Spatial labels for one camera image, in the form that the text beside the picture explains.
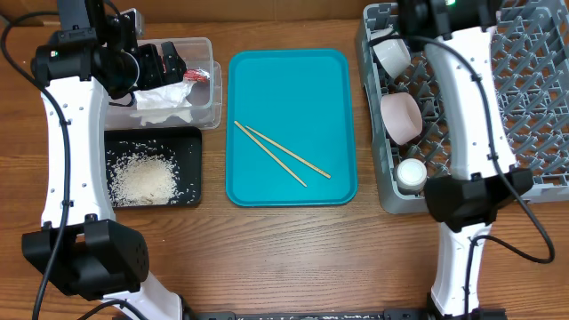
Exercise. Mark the black plastic tray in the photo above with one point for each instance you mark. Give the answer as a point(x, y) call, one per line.
point(181, 137)

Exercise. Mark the grey bowl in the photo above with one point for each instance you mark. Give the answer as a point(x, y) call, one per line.
point(393, 56)

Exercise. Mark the red snack wrapper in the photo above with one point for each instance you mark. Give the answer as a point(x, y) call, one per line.
point(197, 75)

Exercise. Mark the white cup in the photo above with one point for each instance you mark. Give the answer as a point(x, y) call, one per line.
point(411, 176)

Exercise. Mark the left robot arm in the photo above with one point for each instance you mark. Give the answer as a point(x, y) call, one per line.
point(80, 248)

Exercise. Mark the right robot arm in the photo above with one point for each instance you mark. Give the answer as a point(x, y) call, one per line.
point(455, 38)

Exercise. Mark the wooden chopstick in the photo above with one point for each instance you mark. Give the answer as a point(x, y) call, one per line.
point(289, 152)
point(270, 154)

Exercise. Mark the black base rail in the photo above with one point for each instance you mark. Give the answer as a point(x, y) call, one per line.
point(387, 314)

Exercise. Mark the grey dishwasher rack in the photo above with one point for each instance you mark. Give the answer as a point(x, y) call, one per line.
point(530, 72)

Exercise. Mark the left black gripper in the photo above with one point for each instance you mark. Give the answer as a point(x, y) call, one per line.
point(156, 76)

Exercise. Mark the teal serving tray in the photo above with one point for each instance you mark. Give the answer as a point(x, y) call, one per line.
point(302, 100)

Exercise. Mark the cooked white rice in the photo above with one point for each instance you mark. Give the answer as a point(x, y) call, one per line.
point(151, 173)

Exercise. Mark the white napkin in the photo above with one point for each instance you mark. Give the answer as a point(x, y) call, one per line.
point(157, 105)

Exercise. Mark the clear plastic bin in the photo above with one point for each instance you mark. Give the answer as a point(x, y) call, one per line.
point(206, 98)

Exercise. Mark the cardboard box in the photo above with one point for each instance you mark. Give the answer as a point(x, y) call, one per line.
point(192, 11)

